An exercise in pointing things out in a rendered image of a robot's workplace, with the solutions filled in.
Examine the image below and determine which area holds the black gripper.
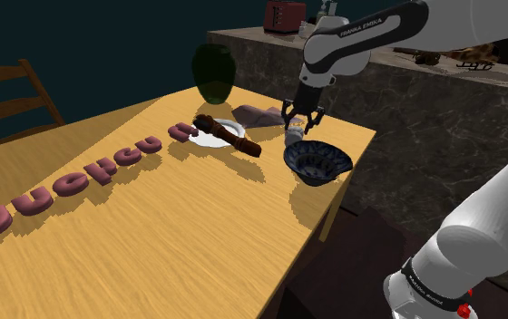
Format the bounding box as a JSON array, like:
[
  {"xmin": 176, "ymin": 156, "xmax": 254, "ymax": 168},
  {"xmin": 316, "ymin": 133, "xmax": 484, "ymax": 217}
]
[{"xmin": 281, "ymin": 82, "xmax": 326, "ymax": 136}]

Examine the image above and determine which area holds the small white cup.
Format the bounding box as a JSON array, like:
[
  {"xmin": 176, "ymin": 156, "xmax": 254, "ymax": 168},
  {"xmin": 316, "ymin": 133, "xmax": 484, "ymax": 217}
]
[{"xmin": 283, "ymin": 125, "xmax": 307, "ymax": 148}]

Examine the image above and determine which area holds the mauve folded cloth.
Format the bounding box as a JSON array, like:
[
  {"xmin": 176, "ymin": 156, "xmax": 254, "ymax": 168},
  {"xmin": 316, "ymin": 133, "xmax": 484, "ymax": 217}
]
[{"xmin": 230, "ymin": 103, "xmax": 305, "ymax": 131}]

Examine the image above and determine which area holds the blue patterned bowl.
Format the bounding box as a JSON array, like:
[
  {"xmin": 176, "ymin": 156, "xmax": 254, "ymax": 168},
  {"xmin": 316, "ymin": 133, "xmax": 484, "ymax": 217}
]
[{"xmin": 282, "ymin": 140, "xmax": 355, "ymax": 188}]

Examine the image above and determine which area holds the white plate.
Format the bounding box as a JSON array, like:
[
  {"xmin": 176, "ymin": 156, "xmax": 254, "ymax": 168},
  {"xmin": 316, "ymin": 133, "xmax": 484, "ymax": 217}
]
[{"xmin": 187, "ymin": 118, "xmax": 247, "ymax": 150}]

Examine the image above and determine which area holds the dark green vase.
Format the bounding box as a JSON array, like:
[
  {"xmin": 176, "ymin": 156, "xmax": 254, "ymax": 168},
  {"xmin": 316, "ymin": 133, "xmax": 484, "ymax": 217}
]
[{"xmin": 190, "ymin": 43, "xmax": 238, "ymax": 106}]

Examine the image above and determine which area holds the dark marble counter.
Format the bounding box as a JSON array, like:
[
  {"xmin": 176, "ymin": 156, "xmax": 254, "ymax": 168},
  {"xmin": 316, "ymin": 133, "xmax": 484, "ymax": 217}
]
[{"xmin": 206, "ymin": 0, "xmax": 508, "ymax": 293}]

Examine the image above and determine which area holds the wooden table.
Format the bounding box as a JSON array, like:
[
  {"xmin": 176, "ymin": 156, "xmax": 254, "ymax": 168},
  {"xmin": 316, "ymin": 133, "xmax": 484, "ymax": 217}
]
[{"xmin": 0, "ymin": 84, "xmax": 377, "ymax": 319}]

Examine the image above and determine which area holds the brown wooden chair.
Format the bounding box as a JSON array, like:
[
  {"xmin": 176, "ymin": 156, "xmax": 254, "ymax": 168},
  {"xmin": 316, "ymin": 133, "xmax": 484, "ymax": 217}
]
[{"xmin": 0, "ymin": 58, "xmax": 66, "ymax": 154}]

